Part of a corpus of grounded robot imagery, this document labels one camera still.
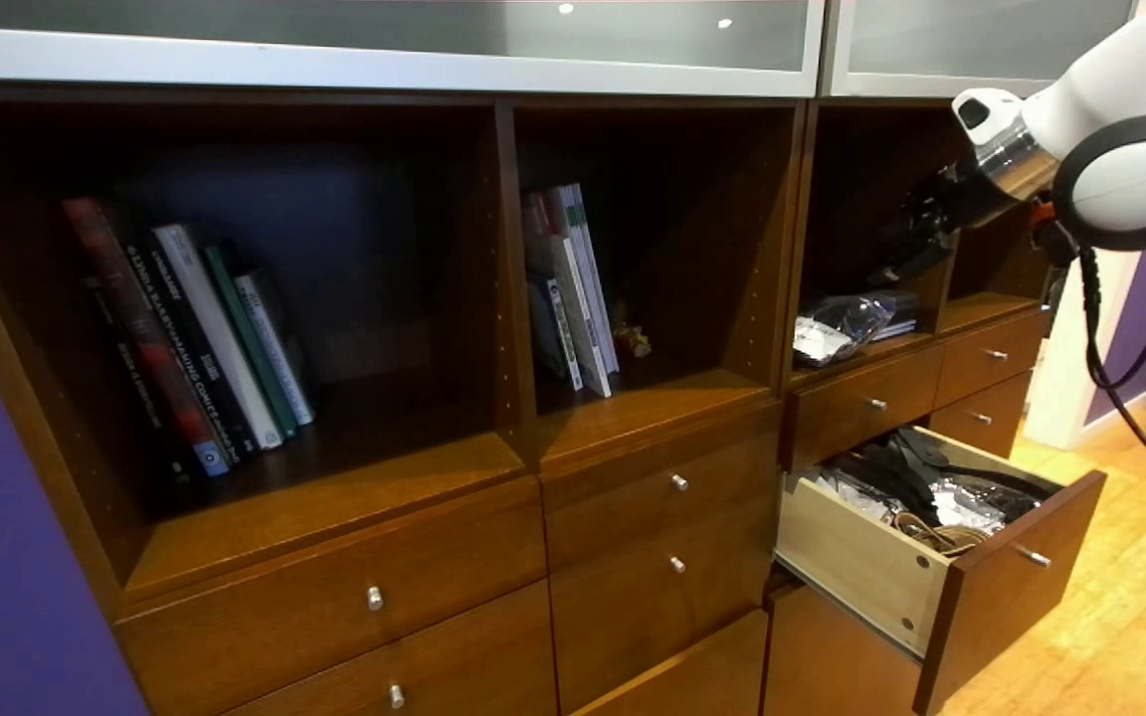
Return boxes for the black leaning book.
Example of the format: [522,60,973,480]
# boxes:
[118,232,261,467]

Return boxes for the dark clothing in drawer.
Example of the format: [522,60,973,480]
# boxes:
[849,427,1063,535]

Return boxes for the red leaning book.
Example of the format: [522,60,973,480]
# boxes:
[59,197,233,487]

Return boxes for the small brown figurine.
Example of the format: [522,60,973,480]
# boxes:
[610,308,658,369]

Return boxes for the dark wooden shelf cabinet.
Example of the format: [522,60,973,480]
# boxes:
[0,75,1063,716]

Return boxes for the green leaning book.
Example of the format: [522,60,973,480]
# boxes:
[196,236,302,441]

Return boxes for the open wooden drawer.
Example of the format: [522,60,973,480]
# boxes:
[770,423,1110,716]

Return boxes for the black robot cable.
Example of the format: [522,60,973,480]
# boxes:
[1069,242,1146,476]

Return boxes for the dark leaning book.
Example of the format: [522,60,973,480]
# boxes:
[522,191,570,399]

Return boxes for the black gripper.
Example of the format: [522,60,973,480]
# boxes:
[865,154,1026,292]

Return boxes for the frosted glass cabinet door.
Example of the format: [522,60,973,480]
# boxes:
[823,0,1140,100]
[0,0,826,100]

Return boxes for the pale grey leaning book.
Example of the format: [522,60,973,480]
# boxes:
[231,271,322,433]

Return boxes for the large white leaning book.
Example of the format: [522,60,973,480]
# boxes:
[152,218,286,454]

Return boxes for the wooden drawer with knob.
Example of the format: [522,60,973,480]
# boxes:
[112,475,553,716]
[927,369,1034,463]
[542,417,784,577]
[219,577,563,716]
[784,337,941,468]
[932,308,1052,409]
[550,492,778,711]

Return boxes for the white plastic packet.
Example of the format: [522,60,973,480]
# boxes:
[927,476,1004,536]

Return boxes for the clear ziploc bag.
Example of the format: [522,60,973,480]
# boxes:
[786,292,922,369]

